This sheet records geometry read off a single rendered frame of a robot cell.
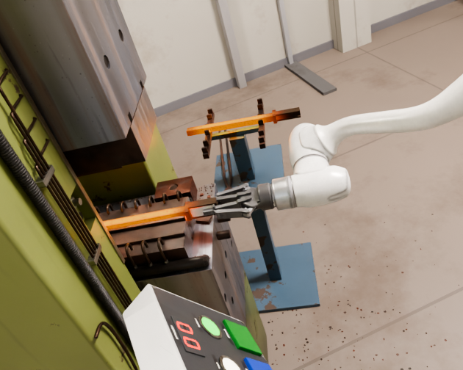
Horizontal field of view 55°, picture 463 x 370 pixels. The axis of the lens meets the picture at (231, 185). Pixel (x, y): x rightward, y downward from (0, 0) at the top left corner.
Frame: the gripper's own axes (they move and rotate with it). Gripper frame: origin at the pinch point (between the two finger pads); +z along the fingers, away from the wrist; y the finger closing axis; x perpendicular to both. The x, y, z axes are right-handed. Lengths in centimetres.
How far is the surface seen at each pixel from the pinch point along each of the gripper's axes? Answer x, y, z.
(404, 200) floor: -100, 94, -84
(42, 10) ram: 65, -17, 9
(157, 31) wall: -30, 269, 60
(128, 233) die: -0.7, -3.9, 22.2
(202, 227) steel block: -8.2, 0.9, 2.6
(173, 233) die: -0.7, -7.5, 8.5
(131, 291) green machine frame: -4.1, -22.7, 19.2
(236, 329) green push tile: 2.8, -43.1, -9.8
